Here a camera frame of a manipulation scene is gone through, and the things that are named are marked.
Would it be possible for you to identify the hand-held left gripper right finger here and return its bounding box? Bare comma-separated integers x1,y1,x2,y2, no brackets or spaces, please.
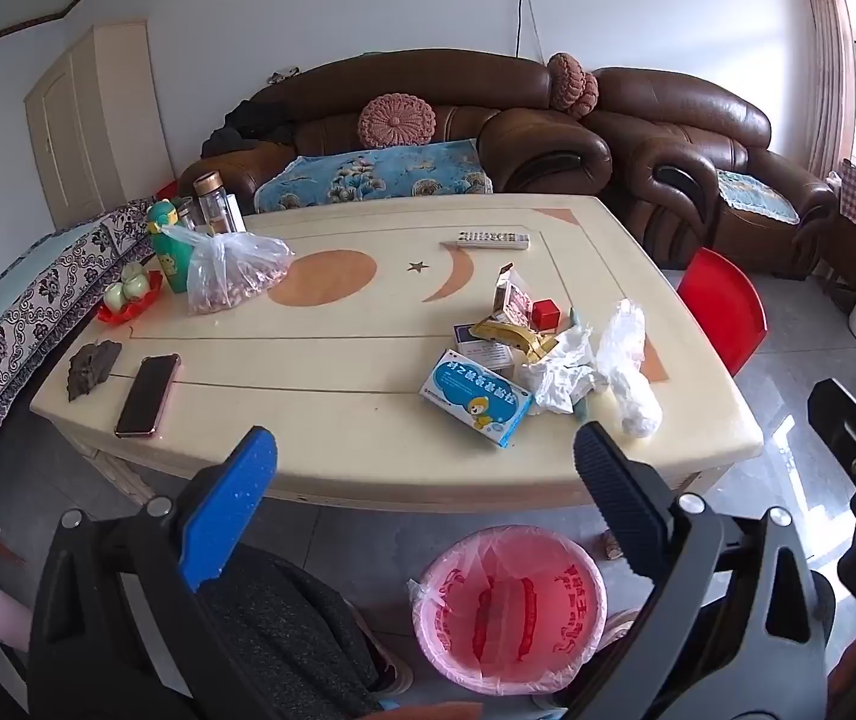
570,421,828,720

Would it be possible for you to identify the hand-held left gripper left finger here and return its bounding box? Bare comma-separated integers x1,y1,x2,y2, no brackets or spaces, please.
26,426,279,720

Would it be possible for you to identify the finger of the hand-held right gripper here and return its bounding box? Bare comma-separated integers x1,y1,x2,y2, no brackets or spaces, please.
807,379,856,481

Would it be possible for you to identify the white tissue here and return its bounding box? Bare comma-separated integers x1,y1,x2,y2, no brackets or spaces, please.
522,322,598,415

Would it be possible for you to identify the pink lined trash bin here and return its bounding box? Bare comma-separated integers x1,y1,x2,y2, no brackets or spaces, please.
407,529,609,697

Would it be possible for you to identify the blue white medicine box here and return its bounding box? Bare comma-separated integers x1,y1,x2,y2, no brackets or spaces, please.
419,349,534,449

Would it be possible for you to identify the yellow snack wrapper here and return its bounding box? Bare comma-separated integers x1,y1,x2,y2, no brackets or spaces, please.
471,315,558,365

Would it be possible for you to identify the crumpled clear plastic bag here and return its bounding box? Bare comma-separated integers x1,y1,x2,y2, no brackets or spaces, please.
594,298,663,437

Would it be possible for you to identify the person's right pink shoe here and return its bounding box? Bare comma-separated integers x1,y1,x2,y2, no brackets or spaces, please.
599,607,643,646

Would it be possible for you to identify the person's pink shoe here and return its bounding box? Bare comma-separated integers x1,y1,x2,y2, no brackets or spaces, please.
599,607,643,646
364,611,415,697

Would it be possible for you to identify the black smartphone pink case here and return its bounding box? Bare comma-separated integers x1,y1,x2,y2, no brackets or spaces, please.
114,354,182,439

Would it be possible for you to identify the person's left leg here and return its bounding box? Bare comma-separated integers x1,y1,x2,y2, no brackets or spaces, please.
195,544,391,720

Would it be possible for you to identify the dark wooden side table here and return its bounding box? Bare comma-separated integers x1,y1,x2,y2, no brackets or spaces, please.
794,211,856,302

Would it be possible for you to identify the red plastic stool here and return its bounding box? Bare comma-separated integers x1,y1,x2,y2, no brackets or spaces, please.
677,247,768,377

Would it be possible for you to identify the cream wooden coffee table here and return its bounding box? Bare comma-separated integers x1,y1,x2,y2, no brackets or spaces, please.
29,193,765,515

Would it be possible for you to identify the white grey medicine box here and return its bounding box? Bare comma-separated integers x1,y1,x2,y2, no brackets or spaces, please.
454,322,519,370

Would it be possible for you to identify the small red white carton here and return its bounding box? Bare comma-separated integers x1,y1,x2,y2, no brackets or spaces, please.
489,264,538,331

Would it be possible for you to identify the red plastic tray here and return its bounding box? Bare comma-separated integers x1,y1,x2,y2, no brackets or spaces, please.
96,270,164,325

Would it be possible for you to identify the clear bag of peanuts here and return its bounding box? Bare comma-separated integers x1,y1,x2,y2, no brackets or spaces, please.
165,223,295,316

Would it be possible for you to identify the person's left pink shoe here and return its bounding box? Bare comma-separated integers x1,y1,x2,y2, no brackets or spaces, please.
364,611,415,697

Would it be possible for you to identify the teal lace seat cover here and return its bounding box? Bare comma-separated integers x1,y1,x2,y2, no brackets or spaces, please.
717,169,800,226

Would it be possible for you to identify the green cartoon water bottle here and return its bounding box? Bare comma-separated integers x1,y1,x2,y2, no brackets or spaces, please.
146,199,193,293

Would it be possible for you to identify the white remote control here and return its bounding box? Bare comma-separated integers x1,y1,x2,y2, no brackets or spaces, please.
440,231,531,251

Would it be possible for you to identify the purple floral patterned blanket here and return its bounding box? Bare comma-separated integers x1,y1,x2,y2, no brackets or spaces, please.
0,199,166,492

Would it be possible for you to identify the glass bottle gold lid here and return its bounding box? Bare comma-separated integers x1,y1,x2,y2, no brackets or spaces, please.
194,171,245,237

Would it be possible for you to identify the pink beige curtain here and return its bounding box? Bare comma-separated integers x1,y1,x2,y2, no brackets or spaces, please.
803,0,856,181

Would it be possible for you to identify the brown leather armchair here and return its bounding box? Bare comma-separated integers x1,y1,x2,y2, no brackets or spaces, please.
591,67,838,278

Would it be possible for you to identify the blue floral sofa cover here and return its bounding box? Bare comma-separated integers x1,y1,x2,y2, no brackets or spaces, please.
257,139,495,215

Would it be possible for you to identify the dark clothes pile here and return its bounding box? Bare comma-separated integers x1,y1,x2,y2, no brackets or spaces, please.
201,101,298,160

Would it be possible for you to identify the cream wooden cabinet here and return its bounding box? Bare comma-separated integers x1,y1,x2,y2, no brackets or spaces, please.
24,22,174,230

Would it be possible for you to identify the brown leather sofa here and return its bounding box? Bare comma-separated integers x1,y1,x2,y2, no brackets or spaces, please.
179,54,613,217

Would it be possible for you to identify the black wall cable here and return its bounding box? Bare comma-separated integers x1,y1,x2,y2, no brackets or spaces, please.
514,0,549,65

